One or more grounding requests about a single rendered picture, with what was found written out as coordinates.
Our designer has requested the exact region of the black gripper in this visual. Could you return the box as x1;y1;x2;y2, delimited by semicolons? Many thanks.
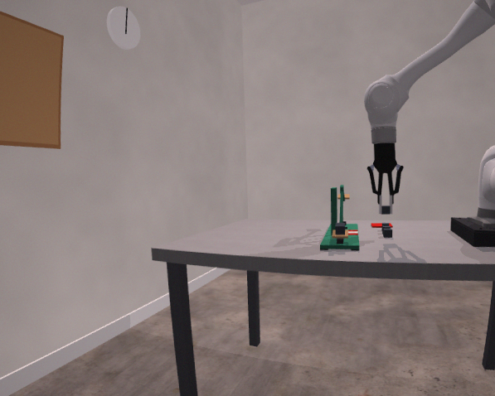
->
367;143;404;214

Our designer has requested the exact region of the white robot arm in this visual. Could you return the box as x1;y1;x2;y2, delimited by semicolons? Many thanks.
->
364;0;495;228

